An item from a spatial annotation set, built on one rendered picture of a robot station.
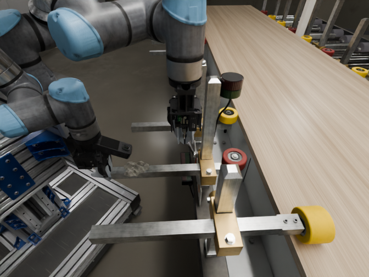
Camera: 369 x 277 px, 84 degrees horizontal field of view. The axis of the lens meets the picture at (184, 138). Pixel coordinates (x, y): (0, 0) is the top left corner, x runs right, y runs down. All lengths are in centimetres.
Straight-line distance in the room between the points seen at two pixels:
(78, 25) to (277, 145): 67
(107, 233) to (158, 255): 100
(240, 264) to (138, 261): 80
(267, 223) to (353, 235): 23
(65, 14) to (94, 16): 4
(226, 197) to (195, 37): 31
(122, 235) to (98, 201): 101
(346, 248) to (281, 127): 44
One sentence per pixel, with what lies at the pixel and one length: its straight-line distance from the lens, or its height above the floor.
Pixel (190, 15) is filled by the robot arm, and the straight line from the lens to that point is 39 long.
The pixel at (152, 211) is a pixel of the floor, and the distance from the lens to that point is 160.
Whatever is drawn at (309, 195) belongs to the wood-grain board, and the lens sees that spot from 69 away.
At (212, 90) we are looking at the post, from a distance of 55.
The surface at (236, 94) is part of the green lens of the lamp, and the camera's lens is 56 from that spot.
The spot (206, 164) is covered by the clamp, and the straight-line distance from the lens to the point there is 70.
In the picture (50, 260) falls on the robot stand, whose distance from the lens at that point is 143.
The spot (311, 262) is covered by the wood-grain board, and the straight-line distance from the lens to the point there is 59.
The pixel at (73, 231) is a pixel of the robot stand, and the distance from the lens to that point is 145.
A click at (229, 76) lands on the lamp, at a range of 56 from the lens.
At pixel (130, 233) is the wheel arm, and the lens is 49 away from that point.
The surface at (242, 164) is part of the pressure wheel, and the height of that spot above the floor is 90.
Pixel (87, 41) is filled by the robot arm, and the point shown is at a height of 130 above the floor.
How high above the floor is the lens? 140
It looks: 42 degrees down
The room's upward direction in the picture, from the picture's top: straight up
